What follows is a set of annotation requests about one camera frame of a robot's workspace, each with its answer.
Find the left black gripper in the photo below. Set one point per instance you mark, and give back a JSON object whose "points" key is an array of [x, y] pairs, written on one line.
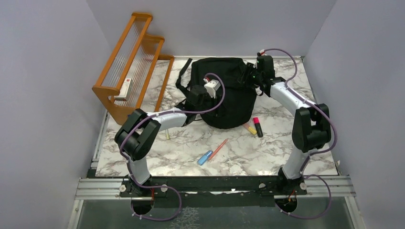
{"points": [[214, 101]]}

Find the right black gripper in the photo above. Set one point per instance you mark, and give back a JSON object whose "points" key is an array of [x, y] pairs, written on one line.
{"points": [[249, 69]]}

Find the black backpack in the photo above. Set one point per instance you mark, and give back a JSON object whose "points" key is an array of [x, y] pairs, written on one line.
{"points": [[237, 106]]}

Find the black pink highlighter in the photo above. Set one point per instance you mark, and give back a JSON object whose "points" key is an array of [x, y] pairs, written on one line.
{"points": [[258, 127]]}

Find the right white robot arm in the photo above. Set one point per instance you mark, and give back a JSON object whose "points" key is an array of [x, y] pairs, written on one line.
{"points": [[311, 129]]}

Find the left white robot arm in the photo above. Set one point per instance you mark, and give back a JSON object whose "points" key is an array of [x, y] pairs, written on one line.
{"points": [[137, 135]]}

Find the orange pen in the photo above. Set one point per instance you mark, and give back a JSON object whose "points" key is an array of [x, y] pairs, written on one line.
{"points": [[218, 149]]}

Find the peach yellow highlighter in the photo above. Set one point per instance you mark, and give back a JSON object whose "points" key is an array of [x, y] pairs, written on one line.
{"points": [[249, 128]]}

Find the blue glue stick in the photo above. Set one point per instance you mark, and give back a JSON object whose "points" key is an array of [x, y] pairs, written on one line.
{"points": [[204, 158]]}

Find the small white red box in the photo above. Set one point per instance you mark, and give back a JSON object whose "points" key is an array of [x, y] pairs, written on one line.
{"points": [[125, 90]]}

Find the orange wooden rack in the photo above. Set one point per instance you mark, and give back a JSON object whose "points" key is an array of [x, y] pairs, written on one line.
{"points": [[137, 55]]}

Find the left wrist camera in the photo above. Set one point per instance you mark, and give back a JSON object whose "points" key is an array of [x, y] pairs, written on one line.
{"points": [[211, 87]]}

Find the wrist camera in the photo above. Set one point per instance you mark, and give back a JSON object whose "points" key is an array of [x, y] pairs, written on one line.
{"points": [[211, 87], [261, 53]]}

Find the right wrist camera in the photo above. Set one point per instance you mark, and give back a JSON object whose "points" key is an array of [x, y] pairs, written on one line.
{"points": [[261, 53]]}

